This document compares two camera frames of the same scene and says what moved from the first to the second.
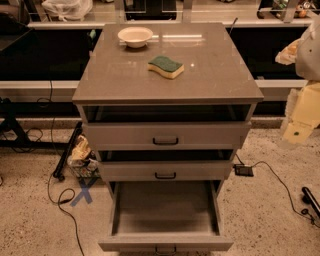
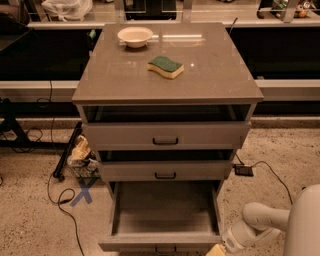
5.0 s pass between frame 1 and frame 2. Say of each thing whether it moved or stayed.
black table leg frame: stayed
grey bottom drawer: stayed
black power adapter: stayed
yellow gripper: moved
